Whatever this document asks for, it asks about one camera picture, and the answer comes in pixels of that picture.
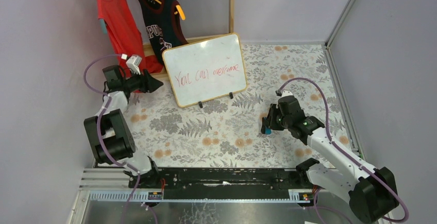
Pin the white slotted cable duct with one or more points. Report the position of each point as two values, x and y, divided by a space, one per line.
158 197

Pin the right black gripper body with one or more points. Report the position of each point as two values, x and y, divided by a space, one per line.
273 119

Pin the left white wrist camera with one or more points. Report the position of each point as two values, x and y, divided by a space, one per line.
132 63

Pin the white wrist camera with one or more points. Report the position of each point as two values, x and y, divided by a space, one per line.
132 63
286 93

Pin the blue whiteboard eraser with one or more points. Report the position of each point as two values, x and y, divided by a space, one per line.
266 126

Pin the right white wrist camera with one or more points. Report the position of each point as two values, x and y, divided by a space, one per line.
286 93

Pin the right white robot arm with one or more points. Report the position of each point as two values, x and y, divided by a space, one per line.
368 191

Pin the red tank top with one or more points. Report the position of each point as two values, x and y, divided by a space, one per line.
124 34

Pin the dark navy basketball jersey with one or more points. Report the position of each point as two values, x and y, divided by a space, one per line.
163 31

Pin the aluminium frame rails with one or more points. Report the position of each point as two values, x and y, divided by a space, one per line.
381 56

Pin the yellow framed whiteboard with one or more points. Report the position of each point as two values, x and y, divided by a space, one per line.
206 70

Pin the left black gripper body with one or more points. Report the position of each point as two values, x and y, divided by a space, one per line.
144 82

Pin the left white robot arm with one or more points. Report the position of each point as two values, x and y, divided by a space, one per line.
110 138

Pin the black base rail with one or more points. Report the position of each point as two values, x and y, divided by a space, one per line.
224 182

